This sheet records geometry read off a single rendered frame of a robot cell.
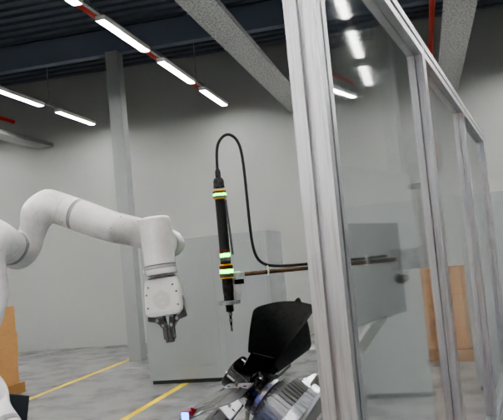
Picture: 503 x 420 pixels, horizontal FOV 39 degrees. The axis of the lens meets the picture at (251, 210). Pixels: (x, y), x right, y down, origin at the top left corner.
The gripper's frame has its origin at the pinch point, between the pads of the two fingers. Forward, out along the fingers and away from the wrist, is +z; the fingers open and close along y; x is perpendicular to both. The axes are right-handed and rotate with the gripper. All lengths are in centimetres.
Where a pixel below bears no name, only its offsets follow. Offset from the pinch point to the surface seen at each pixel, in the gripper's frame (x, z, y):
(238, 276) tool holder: 40.1, -13.3, 12.3
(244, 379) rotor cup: 44.8, 19.5, 8.3
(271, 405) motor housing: 39, 28, 17
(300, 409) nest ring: 36, 29, 26
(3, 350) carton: 725, 22, -470
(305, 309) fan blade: 40, 0, 32
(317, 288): -102, -7, 51
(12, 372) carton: 744, 54, -472
